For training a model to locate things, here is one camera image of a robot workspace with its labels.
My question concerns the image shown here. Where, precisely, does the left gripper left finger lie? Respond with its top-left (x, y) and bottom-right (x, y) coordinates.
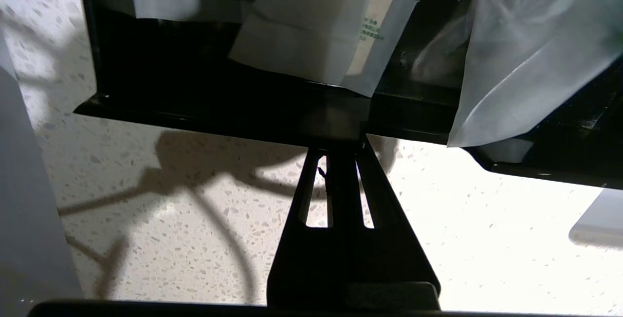
top-left (267, 146), bottom-right (352, 306)

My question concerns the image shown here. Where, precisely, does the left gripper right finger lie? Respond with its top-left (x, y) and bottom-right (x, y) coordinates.
top-left (341, 134), bottom-right (442, 309)

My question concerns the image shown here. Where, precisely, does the black pull-out drawer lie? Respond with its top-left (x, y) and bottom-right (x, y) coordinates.
top-left (73, 0), bottom-right (623, 190)

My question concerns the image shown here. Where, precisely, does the clear plastic packet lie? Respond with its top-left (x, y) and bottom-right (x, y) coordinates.
top-left (228, 0), bottom-right (380, 86)

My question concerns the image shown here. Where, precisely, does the white sink basin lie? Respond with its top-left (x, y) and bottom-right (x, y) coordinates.
top-left (568, 188), bottom-right (623, 250)

